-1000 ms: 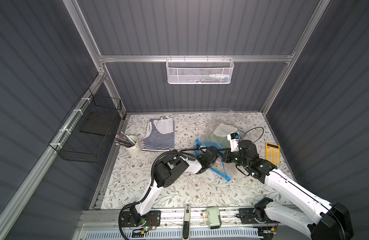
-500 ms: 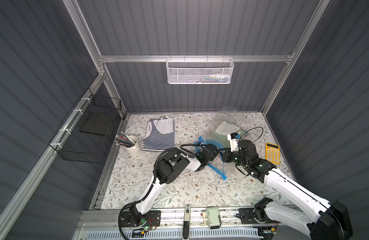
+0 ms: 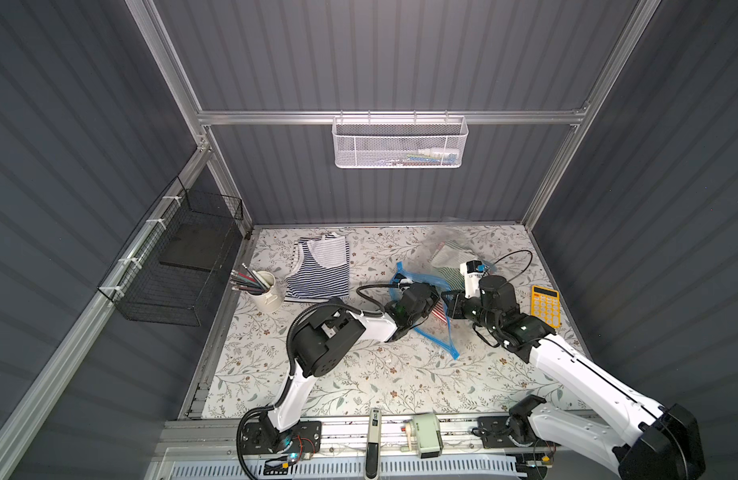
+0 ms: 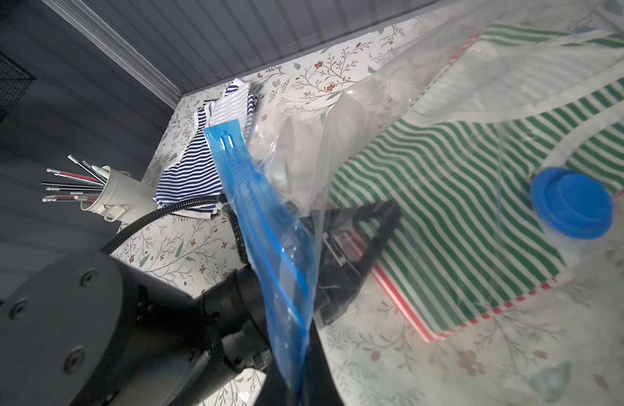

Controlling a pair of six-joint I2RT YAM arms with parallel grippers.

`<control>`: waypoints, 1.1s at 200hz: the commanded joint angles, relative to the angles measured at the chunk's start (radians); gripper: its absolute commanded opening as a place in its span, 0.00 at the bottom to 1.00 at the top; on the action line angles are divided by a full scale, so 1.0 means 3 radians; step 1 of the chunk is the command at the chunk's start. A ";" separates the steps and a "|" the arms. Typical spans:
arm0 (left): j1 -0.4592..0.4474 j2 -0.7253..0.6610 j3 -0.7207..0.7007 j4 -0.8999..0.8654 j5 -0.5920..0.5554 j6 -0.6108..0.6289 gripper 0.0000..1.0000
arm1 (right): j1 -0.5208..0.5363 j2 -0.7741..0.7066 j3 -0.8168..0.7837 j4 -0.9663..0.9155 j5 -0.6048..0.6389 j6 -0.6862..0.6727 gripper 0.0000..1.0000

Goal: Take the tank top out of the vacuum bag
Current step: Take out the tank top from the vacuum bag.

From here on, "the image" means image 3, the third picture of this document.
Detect red white striped tank top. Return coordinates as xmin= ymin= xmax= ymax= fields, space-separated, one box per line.
xmin=431 ymin=300 xmax=450 ymax=325

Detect markers in white basket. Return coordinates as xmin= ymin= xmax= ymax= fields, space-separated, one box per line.
xmin=380 ymin=147 xmax=462 ymax=166

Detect green white striped tank top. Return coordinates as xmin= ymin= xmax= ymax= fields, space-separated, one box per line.
xmin=431 ymin=241 xmax=496 ymax=290

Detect yellow calculator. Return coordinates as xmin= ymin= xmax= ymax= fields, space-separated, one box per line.
xmin=531 ymin=285 xmax=562 ymax=329

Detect navy white striped tank top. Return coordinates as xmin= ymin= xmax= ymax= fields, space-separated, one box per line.
xmin=285 ymin=234 xmax=351 ymax=303

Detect white mug pen holder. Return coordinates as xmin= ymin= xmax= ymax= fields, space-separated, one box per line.
xmin=251 ymin=270 xmax=284 ymax=314

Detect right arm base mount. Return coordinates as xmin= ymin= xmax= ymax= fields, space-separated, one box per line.
xmin=471 ymin=415 xmax=558 ymax=451

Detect pens in mug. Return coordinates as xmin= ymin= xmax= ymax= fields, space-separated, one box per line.
xmin=230 ymin=263 xmax=270 ymax=295

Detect black wire mesh basket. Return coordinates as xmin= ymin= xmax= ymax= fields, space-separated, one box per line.
xmin=98 ymin=184 xmax=245 ymax=327

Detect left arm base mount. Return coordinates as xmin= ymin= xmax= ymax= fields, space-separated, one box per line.
xmin=237 ymin=419 xmax=323 ymax=455

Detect clear vacuum bag blue zipper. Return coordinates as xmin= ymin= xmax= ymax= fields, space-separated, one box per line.
xmin=388 ymin=223 xmax=526 ymax=361

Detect pale green box device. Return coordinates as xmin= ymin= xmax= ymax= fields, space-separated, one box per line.
xmin=405 ymin=412 xmax=444 ymax=459

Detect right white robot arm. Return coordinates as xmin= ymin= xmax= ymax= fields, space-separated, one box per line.
xmin=442 ymin=275 xmax=706 ymax=479

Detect black white handheld tool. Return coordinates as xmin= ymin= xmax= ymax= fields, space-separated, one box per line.
xmin=364 ymin=408 xmax=382 ymax=480

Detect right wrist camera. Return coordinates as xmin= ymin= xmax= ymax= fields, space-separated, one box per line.
xmin=460 ymin=260 xmax=487 ymax=299

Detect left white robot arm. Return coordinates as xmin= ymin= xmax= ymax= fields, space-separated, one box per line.
xmin=237 ymin=282 xmax=441 ymax=452

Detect white wire mesh basket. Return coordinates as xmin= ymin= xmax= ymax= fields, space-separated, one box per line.
xmin=331 ymin=114 xmax=469 ymax=169

